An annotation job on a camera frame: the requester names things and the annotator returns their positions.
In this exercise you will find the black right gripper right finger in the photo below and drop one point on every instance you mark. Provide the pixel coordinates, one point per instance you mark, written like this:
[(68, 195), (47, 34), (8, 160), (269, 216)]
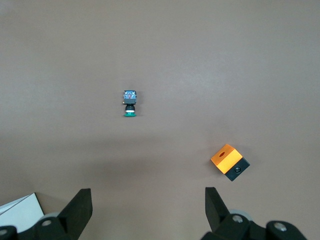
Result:
[(216, 212)]

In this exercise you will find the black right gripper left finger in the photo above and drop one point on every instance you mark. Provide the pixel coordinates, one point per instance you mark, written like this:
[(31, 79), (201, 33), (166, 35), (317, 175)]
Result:
[(77, 212)]

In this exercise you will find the green push button switch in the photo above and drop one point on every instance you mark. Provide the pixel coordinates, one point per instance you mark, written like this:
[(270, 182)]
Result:
[(130, 100)]

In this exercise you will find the white drawer cabinet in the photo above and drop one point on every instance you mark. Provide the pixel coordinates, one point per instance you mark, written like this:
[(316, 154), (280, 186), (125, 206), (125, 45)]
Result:
[(22, 212)]

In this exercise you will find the orange and black box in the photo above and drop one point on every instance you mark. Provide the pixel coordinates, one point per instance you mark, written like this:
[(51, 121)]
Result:
[(226, 158)]

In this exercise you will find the brown table mat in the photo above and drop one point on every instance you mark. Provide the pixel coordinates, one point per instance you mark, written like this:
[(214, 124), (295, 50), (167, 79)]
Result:
[(160, 50)]

